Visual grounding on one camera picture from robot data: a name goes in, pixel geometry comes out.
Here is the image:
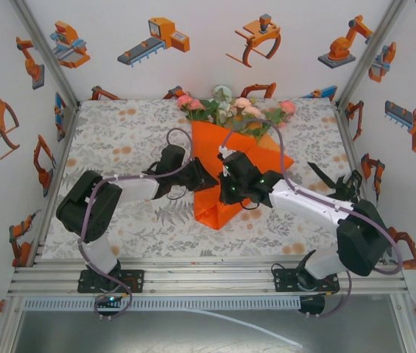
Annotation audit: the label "thin white tube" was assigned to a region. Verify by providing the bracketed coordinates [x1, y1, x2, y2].
[183, 307, 304, 349]

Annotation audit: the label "orange wrapping paper sheet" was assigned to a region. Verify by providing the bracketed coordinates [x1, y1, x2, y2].
[191, 121, 295, 232]

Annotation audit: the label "aluminium front frame rails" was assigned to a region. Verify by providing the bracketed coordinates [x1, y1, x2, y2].
[7, 257, 411, 297]

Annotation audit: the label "grey floral tablecloth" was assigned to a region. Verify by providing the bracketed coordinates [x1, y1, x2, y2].
[40, 97, 385, 260]

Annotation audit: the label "fake pale blue flower stem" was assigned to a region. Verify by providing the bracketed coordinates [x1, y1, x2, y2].
[211, 84, 234, 122]

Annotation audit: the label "fake pink rose stem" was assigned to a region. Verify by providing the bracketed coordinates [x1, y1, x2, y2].
[176, 93, 208, 122]
[258, 99, 297, 140]

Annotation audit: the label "thin black cable loop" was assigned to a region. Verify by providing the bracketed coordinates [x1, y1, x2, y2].
[269, 260, 304, 293]

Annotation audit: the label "aluminium side rail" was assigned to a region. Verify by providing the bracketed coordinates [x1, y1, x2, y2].
[10, 104, 82, 268]
[334, 102, 389, 264]

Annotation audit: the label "small circuit board green light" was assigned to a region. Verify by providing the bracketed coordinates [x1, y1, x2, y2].
[94, 293, 124, 310]

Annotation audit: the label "aluminium frame post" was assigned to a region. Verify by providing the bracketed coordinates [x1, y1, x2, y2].
[8, 0, 82, 107]
[334, 0, 412, 107]

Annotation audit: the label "fake cream white flower stem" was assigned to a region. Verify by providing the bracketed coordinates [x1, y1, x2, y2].
[216, 101, 238, 126]

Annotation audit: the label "fake peach flower stem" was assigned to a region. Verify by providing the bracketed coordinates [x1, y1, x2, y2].
[231, 96, 264, 137]

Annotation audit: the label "white slotted cable duct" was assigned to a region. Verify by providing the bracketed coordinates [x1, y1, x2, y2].
[21, 296, 302, 313]

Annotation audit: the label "black ribbon gold lettering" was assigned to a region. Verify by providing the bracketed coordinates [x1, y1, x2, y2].
[306, 161, 363, 202]

